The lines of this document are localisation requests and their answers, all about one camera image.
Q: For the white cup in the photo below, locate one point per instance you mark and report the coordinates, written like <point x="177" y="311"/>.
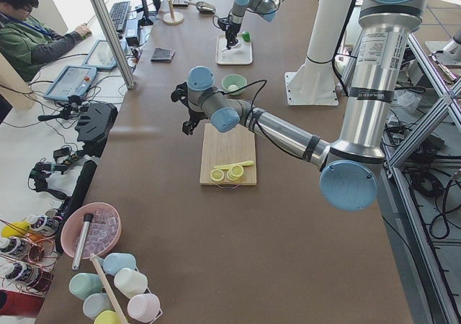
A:
<point x="130" y="282"/>

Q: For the folded grey cloth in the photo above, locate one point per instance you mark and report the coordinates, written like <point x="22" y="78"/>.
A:
<point x="162" y="55"/>

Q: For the wooden mug tree stand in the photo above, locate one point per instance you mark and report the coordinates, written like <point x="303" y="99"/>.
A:
<point x="172" y="17"/>

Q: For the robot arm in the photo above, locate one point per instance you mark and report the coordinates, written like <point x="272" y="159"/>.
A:
<point x="266" y="9"/>
<point x="350" y="165"/>

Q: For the metal muddler tube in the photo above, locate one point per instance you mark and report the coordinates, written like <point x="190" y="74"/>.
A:
<point x="88" y="217"/>

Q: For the pink cup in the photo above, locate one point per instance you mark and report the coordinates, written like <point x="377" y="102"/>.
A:
<point x="144" y="307"/>

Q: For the black keyboard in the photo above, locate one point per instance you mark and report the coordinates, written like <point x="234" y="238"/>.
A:
<point x="118" y="14"/>

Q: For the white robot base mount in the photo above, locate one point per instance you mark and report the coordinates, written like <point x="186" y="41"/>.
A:
<point x="313" y="83"/>

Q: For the lemon slice lower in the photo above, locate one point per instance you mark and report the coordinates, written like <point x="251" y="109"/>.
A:
<point x="217" y="175"/>

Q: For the aluminium frame post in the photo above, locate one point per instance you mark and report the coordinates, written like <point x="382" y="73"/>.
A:
<point x="110" y="34"/>

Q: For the blue teach pendant near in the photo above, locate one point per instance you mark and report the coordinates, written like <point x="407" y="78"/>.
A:
<point x="72" y="81"/>

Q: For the light green bowl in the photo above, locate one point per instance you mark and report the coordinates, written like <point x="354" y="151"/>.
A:
<point x="236" y="79"/>

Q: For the green cup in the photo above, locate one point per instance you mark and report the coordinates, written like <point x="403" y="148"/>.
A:
<point x="82" y="285"/>

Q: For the bamboo cutting board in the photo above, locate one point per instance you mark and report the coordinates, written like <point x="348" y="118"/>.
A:
<point x="236" y="145"/>

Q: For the blue teach pendant far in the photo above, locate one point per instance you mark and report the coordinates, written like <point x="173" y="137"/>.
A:
<point x="100" y="56"/>

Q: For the cream rabbit tray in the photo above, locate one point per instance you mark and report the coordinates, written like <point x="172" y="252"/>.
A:
<point x="240" y="54"/>

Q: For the white ceramic spoon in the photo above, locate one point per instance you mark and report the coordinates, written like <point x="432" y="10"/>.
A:
<point x="231" y="48"/>

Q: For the pink bowl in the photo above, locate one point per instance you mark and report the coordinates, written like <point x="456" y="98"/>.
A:
<point x="103" y="234"/>

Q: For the blue cup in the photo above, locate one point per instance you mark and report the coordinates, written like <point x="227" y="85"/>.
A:
<point x="114" y="262"/>

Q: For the lemon slice upper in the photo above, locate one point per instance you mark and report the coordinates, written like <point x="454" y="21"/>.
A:
<point x="235" y="173"/>

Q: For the white steamed bun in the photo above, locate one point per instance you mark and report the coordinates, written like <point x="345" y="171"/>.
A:
<point x="233" y="87"/>

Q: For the person in green jacket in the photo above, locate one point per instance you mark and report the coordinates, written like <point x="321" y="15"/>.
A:
<point x="27" y="44"/>

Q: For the blue teach pendant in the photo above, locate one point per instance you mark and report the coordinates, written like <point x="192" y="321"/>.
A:
<point x="72" y="81"/>
<point x="100" y="56"/>

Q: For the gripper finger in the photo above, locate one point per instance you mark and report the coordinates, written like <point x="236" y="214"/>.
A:
<point x="188" y="127"/>
<point x="228" y="39"/>
<point x="233" y="39"/>

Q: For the metal scoop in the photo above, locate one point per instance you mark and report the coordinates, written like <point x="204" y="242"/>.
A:
<point x="203" y="7"/>

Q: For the lemon slice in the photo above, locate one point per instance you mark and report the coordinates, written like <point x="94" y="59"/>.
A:
<point x="217" y="175"/>
<point x="235" y="173"/>

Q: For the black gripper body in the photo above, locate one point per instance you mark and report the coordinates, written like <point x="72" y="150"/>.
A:
<point x="194" y="114"/>
<point x="232" y="29"/>

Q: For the yellow plastic knife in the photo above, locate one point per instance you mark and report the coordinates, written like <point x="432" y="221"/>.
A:
<point x="231" y="165"/>

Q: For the green lime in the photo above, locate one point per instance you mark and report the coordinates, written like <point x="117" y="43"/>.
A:
<point x="246" y="37"/>

